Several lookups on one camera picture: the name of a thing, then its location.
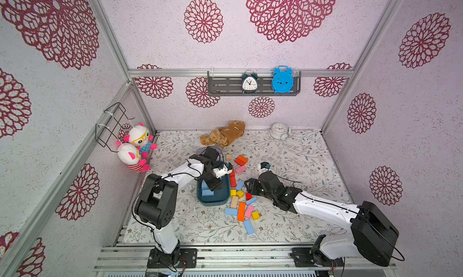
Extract light blue rectangular block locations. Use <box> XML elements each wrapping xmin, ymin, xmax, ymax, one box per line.
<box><xmin>236</xmin><ymin>180</ymin><xmax>244</xmax><ymax>191</ymax></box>
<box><xmin>201</xmin><ymin>190</ymin><xmax>214</xmax><ymax>197</ymax></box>

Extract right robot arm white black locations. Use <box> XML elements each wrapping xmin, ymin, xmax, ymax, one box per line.
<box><xmin>244</xmin><ymin>162</ymin><xmax>399</xmax><ymax>267</ymax></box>

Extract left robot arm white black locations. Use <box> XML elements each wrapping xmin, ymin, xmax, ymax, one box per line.
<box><xmin>131</xmin><ymin>147</ymin><xmax>233</xmax><ymax>255</ymax></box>

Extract light blue narrow block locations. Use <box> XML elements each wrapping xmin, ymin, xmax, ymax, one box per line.
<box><xmin>246</xmin><ymin>196</ymin><xmax>257</xmax><ymax>205</ymax></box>

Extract grey fabric glasses case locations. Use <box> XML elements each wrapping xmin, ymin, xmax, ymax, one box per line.
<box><xmin>195</xmin><ymin>145</ymin><xmax>223</xmax><ymax>155</ymax></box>

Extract red rectangular block lower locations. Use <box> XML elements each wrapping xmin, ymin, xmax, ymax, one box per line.
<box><xmin>230</xmin><ymin>178</ymin><xmax>237</xmax><ymax>188</ymax></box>

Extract red rectangular block by orange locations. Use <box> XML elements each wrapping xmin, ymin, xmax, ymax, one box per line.
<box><xmin>235</xmin><ymin>158</ymin><xmax>245</xmax><ymax>166</ymax></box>

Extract pink rectangular block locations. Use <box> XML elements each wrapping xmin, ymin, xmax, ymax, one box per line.
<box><xmin>235</xmin><ymin>166</ymin><xmax>247</xmax><ymax>174</ymax></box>

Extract yellow cube block lower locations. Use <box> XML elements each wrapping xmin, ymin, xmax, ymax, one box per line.
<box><xmin>236</xmin><ymin>190</ymin><xmax>244</xmax><ymax>199</ymax></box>

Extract dark teal plastic bin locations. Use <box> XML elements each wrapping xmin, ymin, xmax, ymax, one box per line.
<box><xmin>195</xmin><ymin>161</ymin><xmax>231</xmax><ymax>207</ymax></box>

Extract pink block lower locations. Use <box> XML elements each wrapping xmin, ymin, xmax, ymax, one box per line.
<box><xmin>244</xmin><ymin>205</ymin><xmax>254</xmax><ymax>219</ymax></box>

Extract brown teddy bear plush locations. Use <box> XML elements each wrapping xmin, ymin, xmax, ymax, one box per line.
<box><xmin>200</xmin><ymin>120</ymin><xmax>245</xmax><ymax>148</ymax></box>

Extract yellow cube far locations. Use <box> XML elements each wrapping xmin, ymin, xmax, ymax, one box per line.
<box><xmin>252</xmin><ymin>211</ymin><xmax>260</xmax><ymax>221</ymax></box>

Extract long natural wooden block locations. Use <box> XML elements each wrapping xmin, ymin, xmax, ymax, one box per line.
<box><xmin>230</xmin><ymin>196</ymin><xmax>239</xmax><ymax>209</ymax></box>

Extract long orange block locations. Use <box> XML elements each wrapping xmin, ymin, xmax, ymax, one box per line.
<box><xmin>237</xmin><ymin>202</ymin><xmax>246</xmax><ymax>222</ymax></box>

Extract light blue block far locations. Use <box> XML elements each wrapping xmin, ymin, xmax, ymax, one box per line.
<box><xmin>244</xmin><ymin>220</ymin><xmax>254</xmax><ymax>235</ymax></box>

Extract light blue block left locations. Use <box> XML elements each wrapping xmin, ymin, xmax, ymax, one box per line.
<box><xmin>225</xmin><ymin>208</ymin><xmax>238</xmax><ymax>216</ymax></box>

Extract white alarm clock on table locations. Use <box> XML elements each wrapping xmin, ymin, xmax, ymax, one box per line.
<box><xmin>270</xmin><ymin>123</ymin><xmax>293</xmax><ymax>140</ymax></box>

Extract white owl plush yellow glasses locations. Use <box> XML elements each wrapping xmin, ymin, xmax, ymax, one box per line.
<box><xmin>123</xmin><ymin>123</ymin><xmax>157</xmax><ymax>159</ymax></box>

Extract white plush striped legs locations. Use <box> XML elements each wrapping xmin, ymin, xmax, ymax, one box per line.
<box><xmin>117</xmin><ymin>141</ymin><xmax>150</xmax><ymax>173</ymax></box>

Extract dark green alarm clock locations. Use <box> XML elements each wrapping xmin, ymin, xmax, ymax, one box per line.
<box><xmin>241</xmin><ymin>73</ymin><xmax>259</xmax><ymax>94</ymax></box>

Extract blue alarm clock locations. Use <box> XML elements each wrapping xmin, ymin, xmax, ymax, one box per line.
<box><xmin>271</xmin><ymin>66</ymin><xmax>294</xmax><ymax>93</ymax></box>

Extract grey wall shelf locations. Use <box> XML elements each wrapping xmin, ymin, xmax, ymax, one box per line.
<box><xmin>207</xmin><ymin>67</ymin><xmax>301</xmax><ymax>97</ymax></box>

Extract black wire wall basket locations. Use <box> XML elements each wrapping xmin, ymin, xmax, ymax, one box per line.
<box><xmin>94</xmin><ymin>102</ymin><xmax>134</xmax><ymax>153</ymax></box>

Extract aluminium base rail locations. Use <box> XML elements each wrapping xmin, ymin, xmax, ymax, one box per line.
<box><xmin>94</xmin><ymin>244</ymin><xmax>384</xmax><ymax>272</ymax></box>

